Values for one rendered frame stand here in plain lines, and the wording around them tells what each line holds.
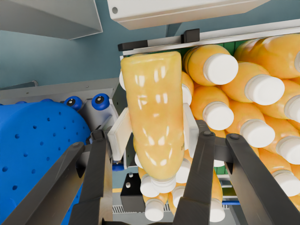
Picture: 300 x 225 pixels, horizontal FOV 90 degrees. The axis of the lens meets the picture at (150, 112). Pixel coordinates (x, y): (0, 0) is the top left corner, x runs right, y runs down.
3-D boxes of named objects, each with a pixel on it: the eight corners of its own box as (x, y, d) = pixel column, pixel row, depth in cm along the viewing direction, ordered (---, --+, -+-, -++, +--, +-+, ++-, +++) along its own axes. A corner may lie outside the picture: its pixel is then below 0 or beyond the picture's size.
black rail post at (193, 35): (180, 35, 36) (184, 30, 28) (193, 33, 35) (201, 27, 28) (181, 44, 36) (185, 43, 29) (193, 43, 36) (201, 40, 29)
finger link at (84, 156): (106, 167, 13) (72, 168, 13) (121, 136, 17) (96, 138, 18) (102, 152, 12) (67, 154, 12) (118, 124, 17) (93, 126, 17)
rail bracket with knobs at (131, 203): (126, 165, 52) (118, 190, 42) (147, 164, 51) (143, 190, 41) (131, 187, 55) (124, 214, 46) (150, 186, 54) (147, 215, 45)
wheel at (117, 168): (106, 164, 43) (106, 172, 42) (122, 164, 42) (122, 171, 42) (112, 164, 47) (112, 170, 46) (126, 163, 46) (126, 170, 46)
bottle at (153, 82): (139, 52, 21) (152, 158, 28) (103, 55, 15) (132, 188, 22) (189, 44, 18) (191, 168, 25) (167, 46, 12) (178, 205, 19)
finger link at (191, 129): (189, 129, 12) (199, 128, 12) (181, 102, 19) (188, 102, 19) (190, 158, 13) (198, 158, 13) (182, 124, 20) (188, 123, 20)
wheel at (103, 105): (88, 107, 35) (92, 112, 37) (106, 106, 35) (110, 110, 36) (92, 92, 37) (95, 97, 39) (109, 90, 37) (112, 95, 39)
